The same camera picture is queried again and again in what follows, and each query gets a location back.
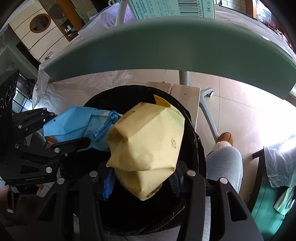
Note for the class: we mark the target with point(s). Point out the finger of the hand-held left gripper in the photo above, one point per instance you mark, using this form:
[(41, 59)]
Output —
[(30, 118), (69, 145)]

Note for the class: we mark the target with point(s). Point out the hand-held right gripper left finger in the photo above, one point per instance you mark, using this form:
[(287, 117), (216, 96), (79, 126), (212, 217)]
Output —
[(108, 184)]

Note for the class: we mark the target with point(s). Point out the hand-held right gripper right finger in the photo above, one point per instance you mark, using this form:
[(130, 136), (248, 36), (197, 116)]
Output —
[(175, 185)]

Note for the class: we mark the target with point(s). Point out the yellow paper bag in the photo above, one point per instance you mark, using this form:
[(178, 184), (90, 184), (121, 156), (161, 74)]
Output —
[(143, 139)]

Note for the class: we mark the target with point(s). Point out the black trash bin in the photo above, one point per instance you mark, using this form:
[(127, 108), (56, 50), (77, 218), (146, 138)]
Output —
[(111, 99)]

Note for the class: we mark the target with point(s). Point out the person's grey trouser leg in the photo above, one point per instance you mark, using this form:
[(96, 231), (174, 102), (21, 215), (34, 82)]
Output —
[(224, 162)]

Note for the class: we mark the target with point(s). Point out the cream cabinet with round hole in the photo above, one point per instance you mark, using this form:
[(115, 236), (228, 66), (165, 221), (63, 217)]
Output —
[(27, 37)]

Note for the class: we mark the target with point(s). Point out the brown slipper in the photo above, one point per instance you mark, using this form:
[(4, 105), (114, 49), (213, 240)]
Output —
[(225, 138)]

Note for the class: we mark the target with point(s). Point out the metal table leg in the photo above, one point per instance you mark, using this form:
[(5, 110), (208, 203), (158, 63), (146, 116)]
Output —
[(185, 78)]

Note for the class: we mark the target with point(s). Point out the crumpled clear plastic cover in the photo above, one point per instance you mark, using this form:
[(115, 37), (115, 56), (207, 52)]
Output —
[(279, 162)]

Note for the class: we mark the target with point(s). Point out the round dining table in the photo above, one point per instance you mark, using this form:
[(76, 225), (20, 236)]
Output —
[(161, 46)]

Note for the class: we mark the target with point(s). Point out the white and green medicine box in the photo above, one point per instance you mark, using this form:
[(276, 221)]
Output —
[(161, 7)]

